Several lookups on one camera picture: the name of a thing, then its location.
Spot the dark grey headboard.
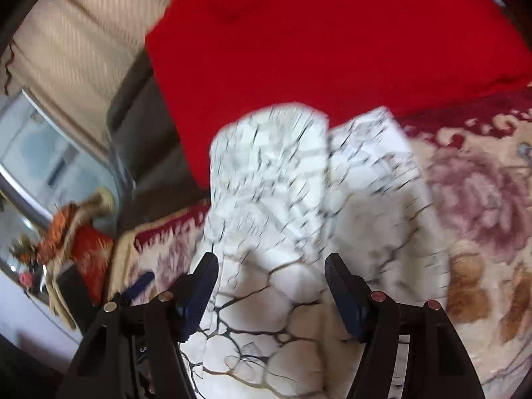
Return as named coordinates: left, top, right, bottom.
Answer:
left=105, top=53, right=213, bottom=234

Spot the white crackle-print garment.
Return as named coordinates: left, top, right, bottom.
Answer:
left=179, top=101, right=453, bottom=399

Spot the beige striped curtain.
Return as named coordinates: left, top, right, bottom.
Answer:
left=3, top=0, right=174, bottom=155

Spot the red bed sheet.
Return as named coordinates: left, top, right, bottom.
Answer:
left=144, top=0, right=532, bottom=193

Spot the red patterned cushion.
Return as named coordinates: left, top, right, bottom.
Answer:
left=70, top=225, right=116, bottom=305

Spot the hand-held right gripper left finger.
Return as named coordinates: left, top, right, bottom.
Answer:
left=57, top=252, right=219, bottom=399

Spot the window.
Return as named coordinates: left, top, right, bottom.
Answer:
left=0, top=88, right=122, bottom=226

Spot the floral red beige blanket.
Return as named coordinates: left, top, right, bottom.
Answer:
left=109, top=90, right=532, bottom=399

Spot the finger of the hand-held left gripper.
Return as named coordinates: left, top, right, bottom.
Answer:
left=124, top=271, right=156, bottom=302

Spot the orange patterned cloth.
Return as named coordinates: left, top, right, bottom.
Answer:
left=35, top=203, right=80, bottom=263

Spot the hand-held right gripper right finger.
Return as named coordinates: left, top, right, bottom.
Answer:
left=324, top=253, right=485, bottom=399

